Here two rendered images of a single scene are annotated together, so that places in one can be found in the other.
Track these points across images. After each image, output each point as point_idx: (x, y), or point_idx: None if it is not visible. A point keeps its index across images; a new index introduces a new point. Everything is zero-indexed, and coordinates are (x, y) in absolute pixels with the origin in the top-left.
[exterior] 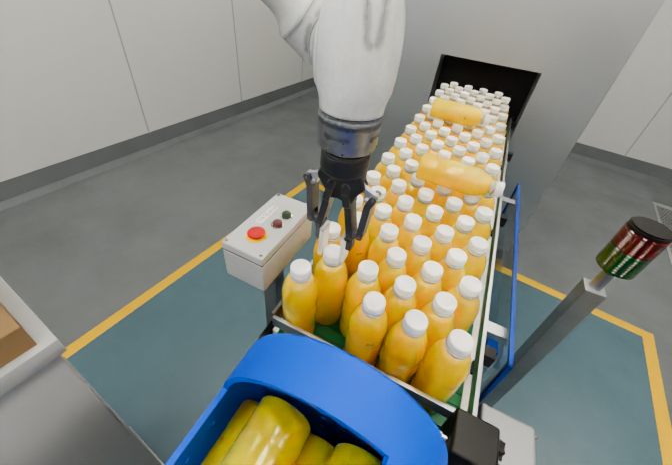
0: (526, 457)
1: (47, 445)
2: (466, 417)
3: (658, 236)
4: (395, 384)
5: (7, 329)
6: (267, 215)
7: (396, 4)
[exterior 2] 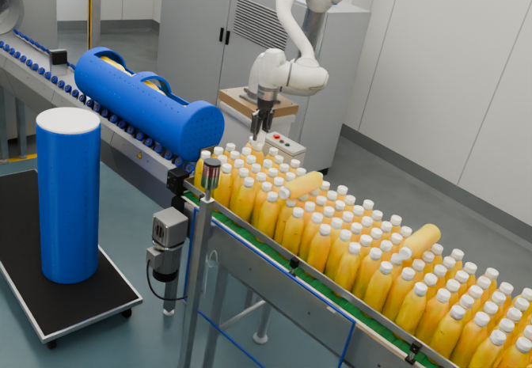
0: (162, 217)
1: None
2: (185, 172)
3: (207, 158)
4: (196, 110)
5: (256, 111)
6: (288, 142)
7: (264, 55)
